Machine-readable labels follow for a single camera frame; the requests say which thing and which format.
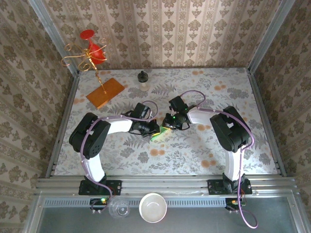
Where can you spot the aluminium side rail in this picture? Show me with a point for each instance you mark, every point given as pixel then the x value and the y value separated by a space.
pixel 267 121
pixel 62 121

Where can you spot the white bowl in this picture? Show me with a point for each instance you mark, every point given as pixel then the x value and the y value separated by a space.
pixel 153 207

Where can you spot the floral tablecloth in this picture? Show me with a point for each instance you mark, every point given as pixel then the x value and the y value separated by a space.
pixel 194 155

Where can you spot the aluminium corner post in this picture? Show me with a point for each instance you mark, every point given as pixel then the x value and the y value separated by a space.
pixel 269 31
pixel 51 31

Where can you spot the clear plastic cup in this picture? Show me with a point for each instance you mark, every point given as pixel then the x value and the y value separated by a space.
pixel 119 208

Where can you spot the red glass goblet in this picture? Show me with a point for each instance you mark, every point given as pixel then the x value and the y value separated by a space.
pixel 96 52

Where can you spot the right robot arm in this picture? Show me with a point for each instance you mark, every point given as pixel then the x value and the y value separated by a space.
pixel 230 131

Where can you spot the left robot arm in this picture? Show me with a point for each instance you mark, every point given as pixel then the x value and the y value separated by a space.
pixel 90 138

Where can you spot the small bottle with black cap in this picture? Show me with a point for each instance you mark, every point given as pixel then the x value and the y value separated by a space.
pixel 143 81

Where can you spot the long aluminium base rail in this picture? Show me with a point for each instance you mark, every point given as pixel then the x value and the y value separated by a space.
pixel 165 185

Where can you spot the small circuit board with LED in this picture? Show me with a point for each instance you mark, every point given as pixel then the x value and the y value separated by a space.
pixel 99 202
pixel 233 202

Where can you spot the gold stand with red cups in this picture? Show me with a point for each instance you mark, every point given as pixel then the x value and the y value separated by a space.
pixel 105 93

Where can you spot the green paper sheet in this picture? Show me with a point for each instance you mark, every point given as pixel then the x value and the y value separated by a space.
pixel 159 137

